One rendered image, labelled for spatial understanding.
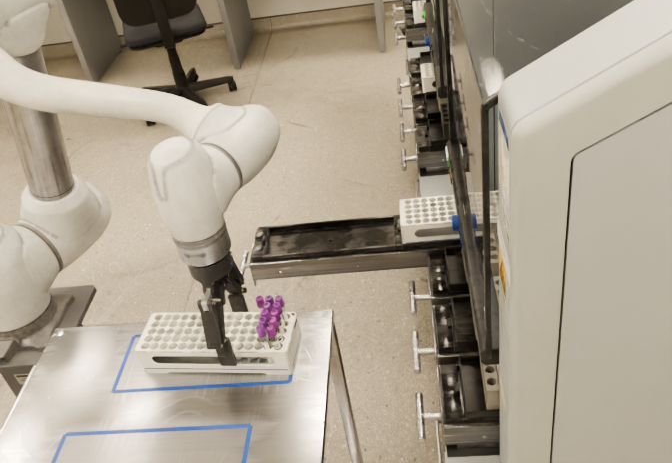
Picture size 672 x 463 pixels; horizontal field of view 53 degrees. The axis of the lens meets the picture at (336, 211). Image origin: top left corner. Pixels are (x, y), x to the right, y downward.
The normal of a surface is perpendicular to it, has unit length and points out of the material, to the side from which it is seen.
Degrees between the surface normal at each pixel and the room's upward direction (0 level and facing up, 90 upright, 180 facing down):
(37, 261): 80
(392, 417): 0
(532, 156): 90
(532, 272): 90
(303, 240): 0
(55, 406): 0
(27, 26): 110
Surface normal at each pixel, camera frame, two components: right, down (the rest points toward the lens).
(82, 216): 0.87, 0.34
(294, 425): -0.15, -0.80
